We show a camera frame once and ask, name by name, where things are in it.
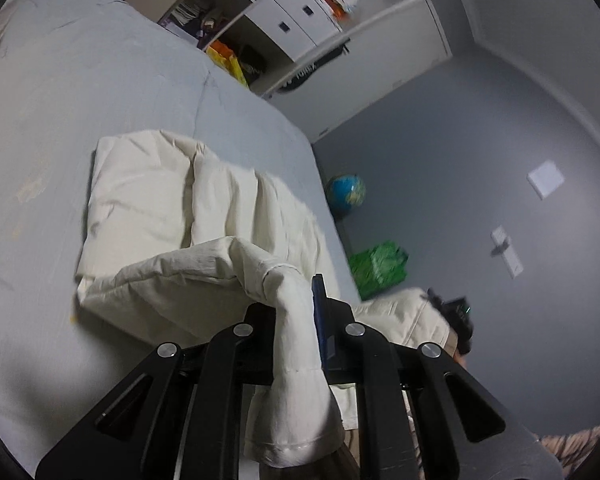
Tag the blue globe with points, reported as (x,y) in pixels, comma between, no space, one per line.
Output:
(346,192)

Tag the bed with grey-blue sheet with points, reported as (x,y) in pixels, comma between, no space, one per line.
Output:
(105,85)

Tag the black printed bag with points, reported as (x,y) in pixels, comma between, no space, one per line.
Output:
(312,67)

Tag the green printed bag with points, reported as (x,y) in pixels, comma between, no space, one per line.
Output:
(380,267)

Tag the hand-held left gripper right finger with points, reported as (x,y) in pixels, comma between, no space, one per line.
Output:
(320,310)

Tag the yellow orange bag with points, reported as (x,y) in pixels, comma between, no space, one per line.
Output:
(227,60)

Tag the white puffer jacket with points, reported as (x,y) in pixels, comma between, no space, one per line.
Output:
(180,200)

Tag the white shelf unit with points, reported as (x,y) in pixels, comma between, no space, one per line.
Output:
(300,25)

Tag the white paper sheet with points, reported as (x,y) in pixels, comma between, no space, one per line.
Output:
(546,180)

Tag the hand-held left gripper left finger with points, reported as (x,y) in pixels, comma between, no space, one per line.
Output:
(220,360)

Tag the striped clothing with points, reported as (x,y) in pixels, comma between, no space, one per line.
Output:
(577,445)

